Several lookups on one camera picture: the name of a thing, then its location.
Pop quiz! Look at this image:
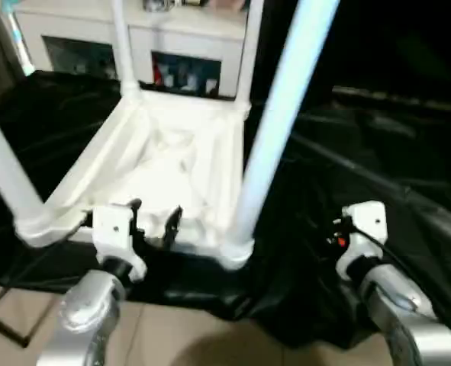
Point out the black metal stand leg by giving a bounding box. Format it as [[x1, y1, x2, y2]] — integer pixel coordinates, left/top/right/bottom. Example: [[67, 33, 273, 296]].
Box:
[[0, 288, 37, 348]]

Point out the white cabinet with glass doors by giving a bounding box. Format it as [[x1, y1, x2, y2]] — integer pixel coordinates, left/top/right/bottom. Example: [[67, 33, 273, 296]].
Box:
[[11, 0, 250, 100]]

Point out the black mat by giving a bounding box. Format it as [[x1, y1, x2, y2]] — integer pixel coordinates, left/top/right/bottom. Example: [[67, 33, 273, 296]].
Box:
[[0, 67, 451, 348]]

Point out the white plastic table leg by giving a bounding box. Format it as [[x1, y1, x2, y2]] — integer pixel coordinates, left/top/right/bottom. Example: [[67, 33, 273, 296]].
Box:
[[111, 0, 143, 104], [0, 98, 47, 231], [235, 0, 266, 117], [225, 0, 342, 262]]

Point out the white plastic table top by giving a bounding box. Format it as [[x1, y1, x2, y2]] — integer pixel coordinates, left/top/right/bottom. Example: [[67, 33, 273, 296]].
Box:
[[15, 88, 256, 272]]

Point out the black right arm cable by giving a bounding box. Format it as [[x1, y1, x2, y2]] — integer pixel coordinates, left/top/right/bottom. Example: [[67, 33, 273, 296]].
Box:
[[346, 223, 420, 294]]

